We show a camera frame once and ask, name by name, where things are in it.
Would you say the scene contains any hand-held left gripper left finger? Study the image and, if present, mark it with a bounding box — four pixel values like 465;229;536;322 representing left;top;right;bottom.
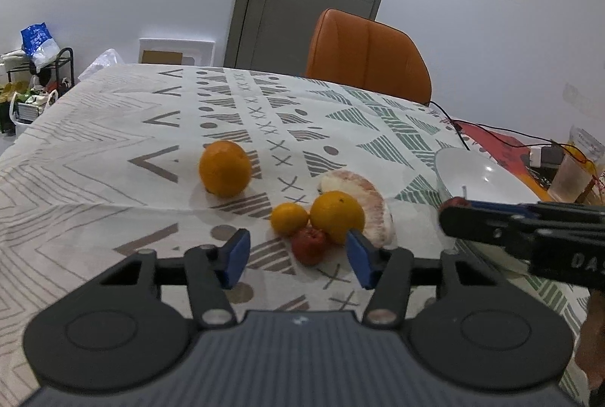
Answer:
96;228;251;329

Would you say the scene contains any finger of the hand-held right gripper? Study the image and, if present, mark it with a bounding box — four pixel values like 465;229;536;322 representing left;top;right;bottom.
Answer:
438;201;538;262
465;200;545;219

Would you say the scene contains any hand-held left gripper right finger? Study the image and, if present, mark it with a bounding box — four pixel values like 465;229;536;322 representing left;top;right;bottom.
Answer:
346;229;498;327

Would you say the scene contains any white plate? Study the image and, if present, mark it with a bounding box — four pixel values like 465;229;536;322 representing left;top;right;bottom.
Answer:
433;147;555;276

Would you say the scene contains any person's right forearm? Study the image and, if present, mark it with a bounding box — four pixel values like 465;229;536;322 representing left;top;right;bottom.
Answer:
574;292;605;391

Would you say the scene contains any large orange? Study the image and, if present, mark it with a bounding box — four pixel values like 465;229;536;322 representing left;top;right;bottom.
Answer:
309;191;366;246
199;140;253;199

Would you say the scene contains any pale peeled pomelo segment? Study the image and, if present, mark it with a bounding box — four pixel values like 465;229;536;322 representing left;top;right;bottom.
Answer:
316;169;397;247

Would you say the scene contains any white power adapter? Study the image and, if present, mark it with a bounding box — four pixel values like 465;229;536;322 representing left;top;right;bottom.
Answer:
528;145;566;169

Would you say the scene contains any small tangerine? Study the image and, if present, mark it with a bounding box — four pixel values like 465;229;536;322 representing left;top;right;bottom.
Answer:
270;202;310;238

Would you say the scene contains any clear plastic cup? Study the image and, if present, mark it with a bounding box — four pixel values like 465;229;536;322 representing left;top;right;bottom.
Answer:
545;144;597;204

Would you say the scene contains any red and orange mat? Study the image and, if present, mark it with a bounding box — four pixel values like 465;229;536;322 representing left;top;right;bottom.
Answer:
456;118;605;205

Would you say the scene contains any clear snack bag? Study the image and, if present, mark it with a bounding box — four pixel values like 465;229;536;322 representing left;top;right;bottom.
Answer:
568;125;605;172

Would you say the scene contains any patterned tablecloth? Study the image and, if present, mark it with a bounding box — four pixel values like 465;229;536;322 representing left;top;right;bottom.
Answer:
0;63;593;407

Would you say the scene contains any orange chair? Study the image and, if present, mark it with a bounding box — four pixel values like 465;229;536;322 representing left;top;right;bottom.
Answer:
304;8;434;108

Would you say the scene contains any clear plastic bag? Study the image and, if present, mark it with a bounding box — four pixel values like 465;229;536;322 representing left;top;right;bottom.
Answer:
78;48;125;82

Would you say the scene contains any white plastic bag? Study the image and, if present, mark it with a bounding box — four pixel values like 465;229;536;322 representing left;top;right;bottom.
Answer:
10;89;60;136

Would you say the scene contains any black metal rack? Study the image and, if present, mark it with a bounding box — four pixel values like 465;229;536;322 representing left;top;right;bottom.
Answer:
0;47;75;134

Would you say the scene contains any blue and white bag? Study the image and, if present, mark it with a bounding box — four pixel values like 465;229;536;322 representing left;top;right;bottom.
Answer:
19;22;61;68

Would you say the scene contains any black cable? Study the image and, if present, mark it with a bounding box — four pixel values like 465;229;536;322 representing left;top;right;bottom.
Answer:
427;100;569;151

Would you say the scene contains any white picture frame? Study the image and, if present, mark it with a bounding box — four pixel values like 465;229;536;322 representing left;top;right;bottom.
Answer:
137;37;217;68

